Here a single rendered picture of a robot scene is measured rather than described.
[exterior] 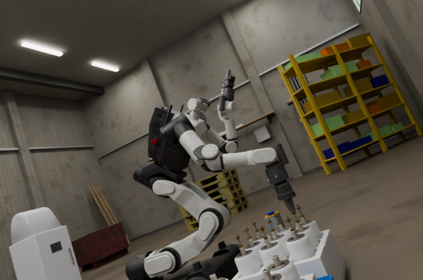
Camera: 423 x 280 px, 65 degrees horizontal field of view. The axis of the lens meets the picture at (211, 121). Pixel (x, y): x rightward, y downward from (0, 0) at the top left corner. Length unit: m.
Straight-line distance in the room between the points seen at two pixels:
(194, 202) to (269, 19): 9.54
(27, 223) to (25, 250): 0.36
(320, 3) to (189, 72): 4.66
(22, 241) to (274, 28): 8.61
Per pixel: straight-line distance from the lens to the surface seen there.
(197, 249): 1.94
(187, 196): 1.90
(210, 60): 11.36
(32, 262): 5.68
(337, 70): 7.73
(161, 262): 2.02
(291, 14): 10.98
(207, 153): 1.50
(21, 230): 5.82
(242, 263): 1.49
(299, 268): 1.40
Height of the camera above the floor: 0.54
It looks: 11 degrees up
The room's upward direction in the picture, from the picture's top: 22 degrees counter-clockwise
